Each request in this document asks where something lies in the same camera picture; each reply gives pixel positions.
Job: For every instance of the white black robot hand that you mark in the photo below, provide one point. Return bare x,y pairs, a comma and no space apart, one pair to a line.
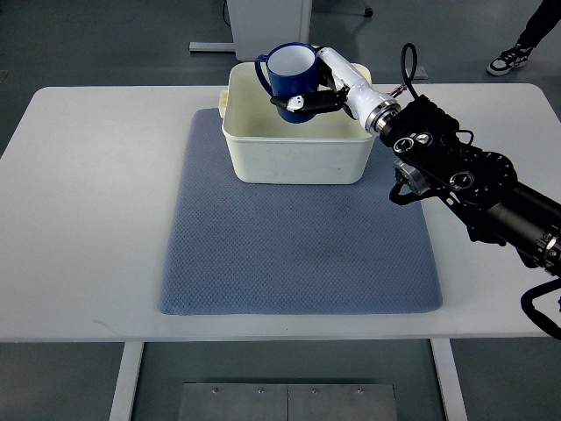
347,89

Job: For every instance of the blue mug white inside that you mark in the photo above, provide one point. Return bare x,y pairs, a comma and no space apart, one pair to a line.
289,70

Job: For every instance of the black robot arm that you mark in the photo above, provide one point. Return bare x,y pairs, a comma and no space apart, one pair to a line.
481,188

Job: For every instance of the white plastic box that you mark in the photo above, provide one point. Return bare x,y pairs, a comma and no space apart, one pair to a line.
329,149

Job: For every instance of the small grey floor plate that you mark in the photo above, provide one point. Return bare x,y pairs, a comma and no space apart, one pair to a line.
420,74

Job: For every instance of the black white sneaker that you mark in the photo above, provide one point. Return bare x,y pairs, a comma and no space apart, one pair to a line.
515,57

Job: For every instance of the blue textured mat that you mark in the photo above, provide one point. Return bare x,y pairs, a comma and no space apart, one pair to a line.
240,248

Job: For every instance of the black trouser leg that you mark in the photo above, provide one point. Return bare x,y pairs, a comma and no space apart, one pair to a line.
541,23

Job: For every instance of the white table leg right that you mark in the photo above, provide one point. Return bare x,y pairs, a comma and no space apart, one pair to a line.
449,385

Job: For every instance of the white table leg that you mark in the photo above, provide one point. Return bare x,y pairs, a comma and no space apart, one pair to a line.
127,380
449,385

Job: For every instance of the grey metal floor plate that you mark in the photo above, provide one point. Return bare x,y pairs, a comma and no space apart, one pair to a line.
278,401

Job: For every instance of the white table leg left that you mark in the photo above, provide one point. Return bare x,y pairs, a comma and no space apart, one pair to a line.
127,380

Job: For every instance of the white cabinet pedestal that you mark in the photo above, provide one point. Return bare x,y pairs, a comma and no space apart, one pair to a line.
259,26

